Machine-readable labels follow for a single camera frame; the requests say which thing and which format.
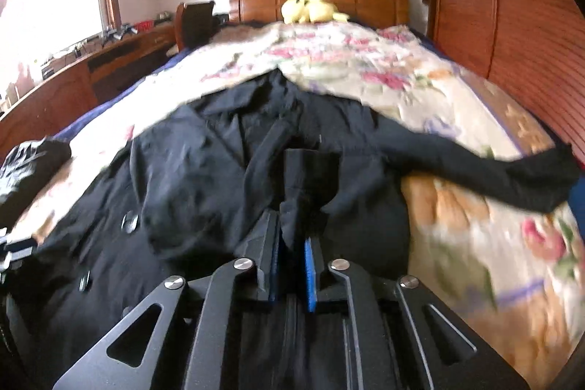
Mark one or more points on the wooden louvered wardrobe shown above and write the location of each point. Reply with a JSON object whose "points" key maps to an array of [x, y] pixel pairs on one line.
{"points": [[480, 6]]}

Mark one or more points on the yellow plush toy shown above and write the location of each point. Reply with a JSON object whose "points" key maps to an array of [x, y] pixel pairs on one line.
{"points": [[301, 11]]}

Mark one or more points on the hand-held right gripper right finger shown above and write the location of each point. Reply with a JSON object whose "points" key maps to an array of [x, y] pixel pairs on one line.
{"points": [[310, 275]]}

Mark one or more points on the glossy black folded garment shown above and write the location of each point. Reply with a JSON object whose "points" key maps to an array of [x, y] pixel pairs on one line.
{"points": [[32, 170]]}

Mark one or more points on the blue folded cloth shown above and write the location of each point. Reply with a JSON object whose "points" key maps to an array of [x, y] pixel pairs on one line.
{"points": [[578, 193]]}

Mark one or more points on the wooden desk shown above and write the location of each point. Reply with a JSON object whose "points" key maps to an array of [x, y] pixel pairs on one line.
{"points": [[45, 97]]}

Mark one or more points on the navy blue bedsheet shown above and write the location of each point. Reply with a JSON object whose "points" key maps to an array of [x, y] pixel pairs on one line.
{"points": [[155, 69]]}

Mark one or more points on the floral quilt blanket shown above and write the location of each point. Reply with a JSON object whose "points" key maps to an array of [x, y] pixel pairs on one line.
{"points": [[365, 65]]}

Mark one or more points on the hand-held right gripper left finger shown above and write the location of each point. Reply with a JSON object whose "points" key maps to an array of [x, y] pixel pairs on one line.
{"points": [[274, 262]]}

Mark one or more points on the wooden chair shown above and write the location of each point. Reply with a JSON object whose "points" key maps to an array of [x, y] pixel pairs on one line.
{"points": [[196, 24]]}

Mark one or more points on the assorted desk clutter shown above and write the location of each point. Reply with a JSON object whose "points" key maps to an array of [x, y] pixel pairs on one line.
{"points": [[119, 32]]}

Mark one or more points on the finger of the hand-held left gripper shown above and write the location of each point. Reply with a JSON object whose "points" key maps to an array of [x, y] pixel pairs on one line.
{"points": [[18, 248]]}

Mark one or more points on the black trousers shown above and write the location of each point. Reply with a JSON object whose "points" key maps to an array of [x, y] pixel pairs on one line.
{"points": [[183, 170]]}

